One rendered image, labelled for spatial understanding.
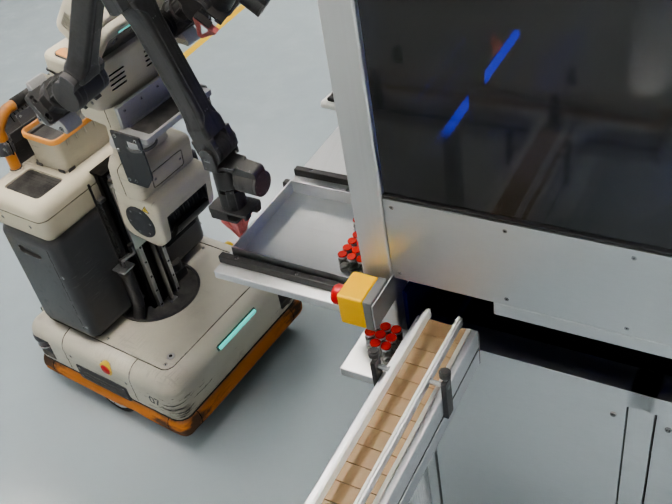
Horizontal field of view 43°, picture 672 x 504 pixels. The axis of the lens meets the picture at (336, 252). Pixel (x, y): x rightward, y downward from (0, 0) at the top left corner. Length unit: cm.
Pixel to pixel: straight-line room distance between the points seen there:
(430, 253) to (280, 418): 133
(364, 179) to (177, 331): 134
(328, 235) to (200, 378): 85
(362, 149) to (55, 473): 175
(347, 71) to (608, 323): 60
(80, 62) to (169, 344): 106
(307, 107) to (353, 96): 275
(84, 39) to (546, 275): 102
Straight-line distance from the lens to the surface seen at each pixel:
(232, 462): 269
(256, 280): 188
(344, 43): 135
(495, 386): 173
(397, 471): 143
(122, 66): 219
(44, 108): 210
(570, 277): 145
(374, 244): 158
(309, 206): 204
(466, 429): 188
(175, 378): 258
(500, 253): 147
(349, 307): 158
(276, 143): 392
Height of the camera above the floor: 211
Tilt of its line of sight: 40 degrees down
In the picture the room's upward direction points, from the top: 11 degrees counter-clockwise
